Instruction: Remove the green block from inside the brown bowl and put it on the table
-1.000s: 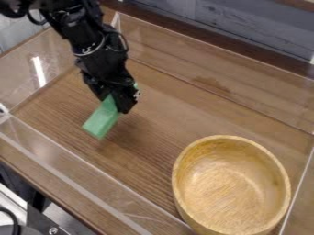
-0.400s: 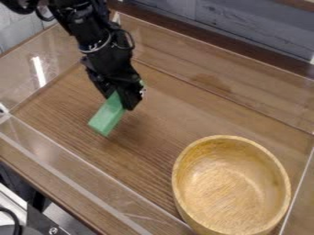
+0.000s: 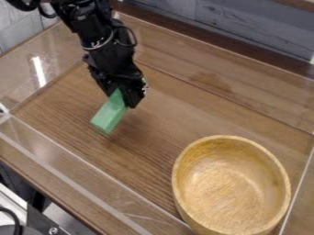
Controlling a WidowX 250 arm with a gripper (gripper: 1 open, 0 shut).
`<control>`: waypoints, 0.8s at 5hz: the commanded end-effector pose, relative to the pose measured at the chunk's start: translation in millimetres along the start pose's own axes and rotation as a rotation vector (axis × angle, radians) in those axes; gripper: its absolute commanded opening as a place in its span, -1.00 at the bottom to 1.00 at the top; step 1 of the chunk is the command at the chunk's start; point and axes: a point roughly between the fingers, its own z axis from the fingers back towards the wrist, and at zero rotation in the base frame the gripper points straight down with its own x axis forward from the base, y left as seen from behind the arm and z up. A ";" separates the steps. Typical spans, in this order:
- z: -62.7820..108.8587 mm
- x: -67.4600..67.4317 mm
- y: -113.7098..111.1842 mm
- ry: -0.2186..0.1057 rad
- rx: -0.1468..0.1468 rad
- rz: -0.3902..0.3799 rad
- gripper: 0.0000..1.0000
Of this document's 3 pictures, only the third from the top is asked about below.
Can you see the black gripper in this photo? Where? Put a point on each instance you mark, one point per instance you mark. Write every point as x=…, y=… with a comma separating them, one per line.
x=110, y=50

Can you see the green rectangular block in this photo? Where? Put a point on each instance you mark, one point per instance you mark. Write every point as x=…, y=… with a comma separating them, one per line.
x=111, y=112

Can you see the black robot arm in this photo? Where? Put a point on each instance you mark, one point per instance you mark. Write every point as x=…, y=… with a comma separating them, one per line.
x=78, y=13

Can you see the brown wooden bowl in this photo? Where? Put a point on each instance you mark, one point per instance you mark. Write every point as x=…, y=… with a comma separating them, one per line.
x=230, y=186

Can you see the clear acrylic tray wall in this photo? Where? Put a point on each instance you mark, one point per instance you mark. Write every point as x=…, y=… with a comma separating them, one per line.
x=111, y=178

